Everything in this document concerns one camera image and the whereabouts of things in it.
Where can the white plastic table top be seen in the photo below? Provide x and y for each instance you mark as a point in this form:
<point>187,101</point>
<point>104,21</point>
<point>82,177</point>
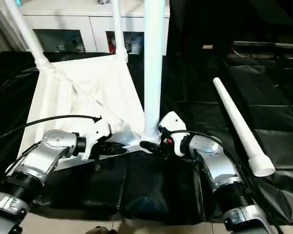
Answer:
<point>88,87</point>

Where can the white plastic table leg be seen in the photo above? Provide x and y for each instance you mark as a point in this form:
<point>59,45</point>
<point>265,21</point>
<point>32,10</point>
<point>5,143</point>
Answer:
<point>118,29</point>
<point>241,124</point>
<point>153,63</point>
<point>29,34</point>

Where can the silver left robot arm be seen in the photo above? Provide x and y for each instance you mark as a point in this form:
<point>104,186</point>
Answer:
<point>39,156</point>

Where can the black plastic mat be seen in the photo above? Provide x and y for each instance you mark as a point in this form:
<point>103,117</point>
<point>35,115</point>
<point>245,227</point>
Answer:
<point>263,107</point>

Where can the small yellow label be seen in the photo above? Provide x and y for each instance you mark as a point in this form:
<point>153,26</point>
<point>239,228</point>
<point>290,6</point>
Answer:
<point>207,47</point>

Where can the white glass-door cabinet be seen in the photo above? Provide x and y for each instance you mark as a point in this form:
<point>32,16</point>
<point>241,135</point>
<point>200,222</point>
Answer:
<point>78,9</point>

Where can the grey crumpled object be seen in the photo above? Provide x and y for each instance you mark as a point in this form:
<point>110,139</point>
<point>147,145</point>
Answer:
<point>104,1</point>

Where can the grey curtain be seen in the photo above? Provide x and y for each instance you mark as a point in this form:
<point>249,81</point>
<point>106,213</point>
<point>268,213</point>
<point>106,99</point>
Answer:
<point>2,24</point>

